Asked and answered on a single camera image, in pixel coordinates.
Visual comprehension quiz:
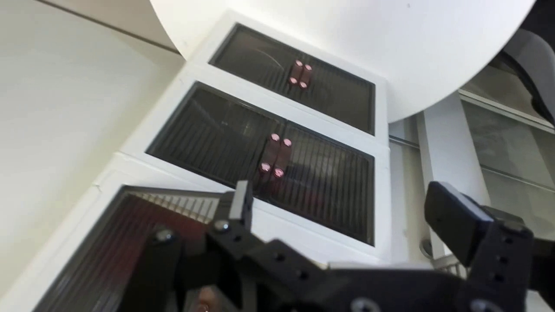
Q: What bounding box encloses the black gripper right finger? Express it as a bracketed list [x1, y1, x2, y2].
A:
[423, 180, 555, 312]

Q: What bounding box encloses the white stacked storage cabinet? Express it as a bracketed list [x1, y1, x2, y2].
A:
[0, 10, 396, 312]

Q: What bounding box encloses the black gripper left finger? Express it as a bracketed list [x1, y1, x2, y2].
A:
[118, 178, 326, 312]

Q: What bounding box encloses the white room door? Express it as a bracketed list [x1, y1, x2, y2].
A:
[415, 91, 555, 261]

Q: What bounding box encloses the grey office chair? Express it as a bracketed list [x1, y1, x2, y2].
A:
[498, 0, 555, 126]

